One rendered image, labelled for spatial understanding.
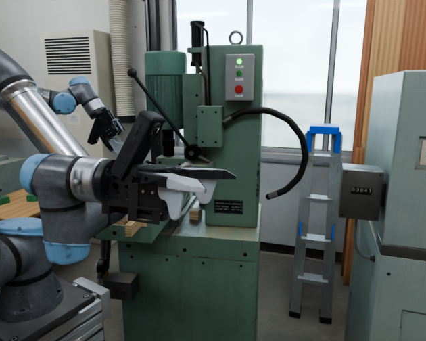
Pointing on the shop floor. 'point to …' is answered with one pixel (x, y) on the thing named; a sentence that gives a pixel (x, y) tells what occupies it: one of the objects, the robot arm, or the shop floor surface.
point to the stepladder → (326, 280)
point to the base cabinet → (191, 298)
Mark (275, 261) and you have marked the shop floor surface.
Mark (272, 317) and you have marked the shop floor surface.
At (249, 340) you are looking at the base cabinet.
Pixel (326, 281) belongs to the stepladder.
